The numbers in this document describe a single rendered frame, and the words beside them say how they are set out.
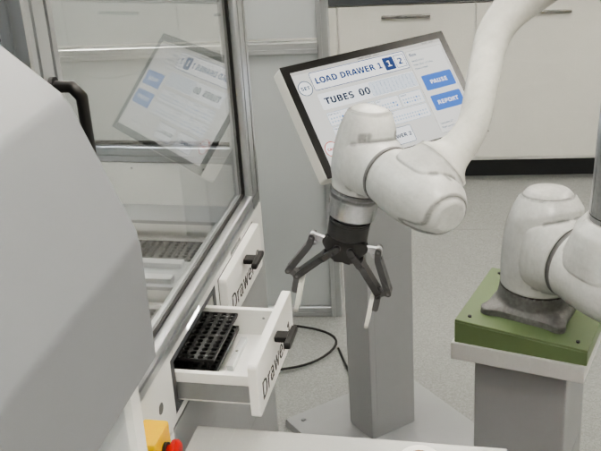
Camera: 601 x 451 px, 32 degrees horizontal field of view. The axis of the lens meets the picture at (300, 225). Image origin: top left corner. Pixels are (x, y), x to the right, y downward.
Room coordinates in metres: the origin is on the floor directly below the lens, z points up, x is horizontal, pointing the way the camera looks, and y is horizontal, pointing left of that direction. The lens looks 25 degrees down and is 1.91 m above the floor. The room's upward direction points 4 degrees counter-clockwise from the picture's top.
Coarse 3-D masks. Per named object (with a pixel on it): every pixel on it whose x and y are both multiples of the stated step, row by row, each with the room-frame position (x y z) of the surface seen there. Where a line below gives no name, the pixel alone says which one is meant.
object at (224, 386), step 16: (240, 320) 1.84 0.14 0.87; (256, 320) 1.83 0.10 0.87; (240, 336) 1.83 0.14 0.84; (256, 336) 1.83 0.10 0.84; (224, 368) 1.71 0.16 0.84; (240, 368) 1.71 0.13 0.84; (176, 384) 1.62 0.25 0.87; (192, 384) 1.61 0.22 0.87; (208, 384) 1.60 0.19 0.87; (224, 384) 1.60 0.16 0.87; (240, 384) 1.59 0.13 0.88; (192, 400) 1.61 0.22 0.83; (208, 400) 1.61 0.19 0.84; (224, 400) 1.60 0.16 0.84; (240, 400) 1.59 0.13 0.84
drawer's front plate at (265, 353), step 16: (288, 304) 1.82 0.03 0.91; (272, 320) 1.73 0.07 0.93; (288, 320) 1.81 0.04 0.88; (272, 336) 1.68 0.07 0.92; (256, 352) 1.62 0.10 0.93; (272, 352) 1.68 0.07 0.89; (256, 368) 1.57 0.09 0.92; (272, 368) 1.67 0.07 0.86; (256, 384) 1.57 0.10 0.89; (272, 384) 1.66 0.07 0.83; (256, 400) 1.57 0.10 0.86
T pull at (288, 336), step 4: (292, 328) 1.72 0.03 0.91; (296, 328) 1.72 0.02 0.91; (276, 332) 1.71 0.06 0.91; (280, 332) 1.71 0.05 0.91; (284, 332) 1.71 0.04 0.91; (288, 332) 1.71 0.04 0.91; (292, 332) 1.70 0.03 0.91; (296, 332) 1.72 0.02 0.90; (276, 336) 1.69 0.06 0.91; (280, 336) 1.69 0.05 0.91; (284, 336) 1.69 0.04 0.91; (288, 336) 1.69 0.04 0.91; (292, 336) 1.69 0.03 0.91; (276, 340) 1.69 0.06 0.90; (280, 340) 1.69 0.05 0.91; (284, 340) 1.69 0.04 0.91; (288, 340) 1.68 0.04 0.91; (292, 340) 1.69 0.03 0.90; (284, 344) 1.67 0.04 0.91; (288, 344) 1.67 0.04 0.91; (284, 348) 1.66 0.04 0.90; (288, 348) 1.66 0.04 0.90
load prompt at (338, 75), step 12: (372, 60) 2.63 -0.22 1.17; (384, 60) 2.64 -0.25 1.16; (396, 60) 2.66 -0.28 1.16; (312, 72) 2.54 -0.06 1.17; (324, 72) 2.55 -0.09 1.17; (336, 72) 2.56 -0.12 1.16; (348, 72) 2.58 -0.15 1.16; (360, 72) 2.59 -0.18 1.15; (372, 72) 2.60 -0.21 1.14; (384, 72) 2.61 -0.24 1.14; (324, 84) 2.53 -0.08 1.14; (336, 84) 2.54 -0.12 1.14
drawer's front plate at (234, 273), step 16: (256, 224) 2.18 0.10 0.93; (256, 240) 2.15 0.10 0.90; (240, 256) 2.02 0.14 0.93; (224, 272) 1.94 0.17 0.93; (240, 272) 2.01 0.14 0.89; (256, 272) 2.13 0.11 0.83; (224, 288) 1.91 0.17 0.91; (240, 288) 1.99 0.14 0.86; (224, 304) 1.91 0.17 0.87; (240, 304) 1.98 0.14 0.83
